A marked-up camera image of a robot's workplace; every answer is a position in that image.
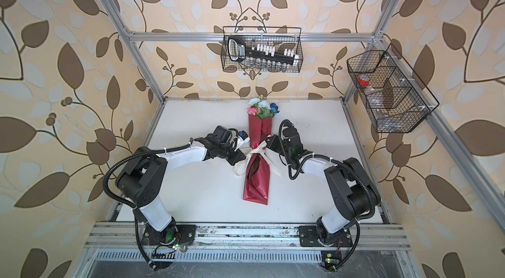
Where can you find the dark red wrapping paper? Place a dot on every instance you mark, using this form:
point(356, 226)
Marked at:
point(257, 180)

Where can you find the black tool in basket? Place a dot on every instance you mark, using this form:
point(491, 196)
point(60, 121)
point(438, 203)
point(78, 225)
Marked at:
point(261, 50)

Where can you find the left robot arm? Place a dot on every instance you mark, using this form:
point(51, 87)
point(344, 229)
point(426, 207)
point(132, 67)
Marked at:
point(136, 181)

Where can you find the wire basket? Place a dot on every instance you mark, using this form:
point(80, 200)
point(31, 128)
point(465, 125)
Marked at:
point(229, 66)
point(411, 99)

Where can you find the pink fake rose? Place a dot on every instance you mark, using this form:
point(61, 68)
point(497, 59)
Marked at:
point(252, 111)

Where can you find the cream ribbon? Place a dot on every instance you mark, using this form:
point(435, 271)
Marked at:
point(241, 166)

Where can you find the right wire basket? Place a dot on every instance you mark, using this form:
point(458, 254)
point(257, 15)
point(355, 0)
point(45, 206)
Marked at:
point(411, 99)

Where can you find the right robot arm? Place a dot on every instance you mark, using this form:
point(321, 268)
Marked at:
point(354, 195)

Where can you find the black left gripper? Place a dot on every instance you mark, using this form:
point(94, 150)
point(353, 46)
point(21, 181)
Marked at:
point(239, 156)

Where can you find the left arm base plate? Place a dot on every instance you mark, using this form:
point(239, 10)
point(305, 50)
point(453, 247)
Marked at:
point(179, 234)

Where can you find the light blue fake rose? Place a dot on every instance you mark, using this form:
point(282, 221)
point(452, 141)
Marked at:
point(263, 107)

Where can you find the plastic bottle red cap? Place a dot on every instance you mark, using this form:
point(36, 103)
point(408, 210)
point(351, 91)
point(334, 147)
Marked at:
point(375, 97)

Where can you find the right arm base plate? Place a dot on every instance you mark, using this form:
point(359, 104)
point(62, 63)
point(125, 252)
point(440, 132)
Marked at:
point(317, 236)

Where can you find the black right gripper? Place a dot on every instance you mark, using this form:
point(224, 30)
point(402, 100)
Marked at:
point(271, 145)

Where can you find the back wire basket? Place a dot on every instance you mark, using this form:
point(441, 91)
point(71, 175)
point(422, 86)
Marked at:
point(229, 66)

